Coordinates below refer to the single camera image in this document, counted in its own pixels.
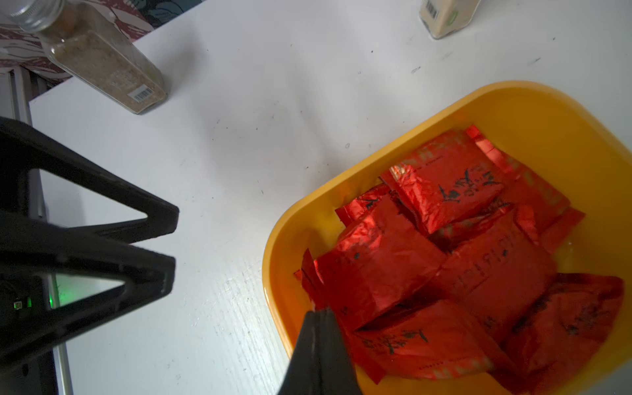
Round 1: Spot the yellow plastic storage box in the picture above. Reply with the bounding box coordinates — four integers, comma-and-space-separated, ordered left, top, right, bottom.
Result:
263, 82, 631, 394

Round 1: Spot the black cap spice jar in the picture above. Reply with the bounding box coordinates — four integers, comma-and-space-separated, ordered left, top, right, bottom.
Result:
419, 0, 481, 40

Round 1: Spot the red foil tea bag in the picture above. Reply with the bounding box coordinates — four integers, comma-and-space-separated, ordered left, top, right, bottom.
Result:
491, 273, 625, 394
380, 130, 510, 235
301, 198, 447, 331
429, 205, 558, 342
347, 300, 515, 383

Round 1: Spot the silver cap spice jar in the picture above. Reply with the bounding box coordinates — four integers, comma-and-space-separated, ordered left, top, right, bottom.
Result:
1, 1, 168, 115

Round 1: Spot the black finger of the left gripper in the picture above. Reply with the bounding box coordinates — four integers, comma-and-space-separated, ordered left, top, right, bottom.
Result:
1, 212, 176, 370
1, 118, 179, 244

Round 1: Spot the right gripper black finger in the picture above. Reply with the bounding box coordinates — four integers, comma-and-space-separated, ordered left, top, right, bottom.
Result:
278, 309, 361, 395

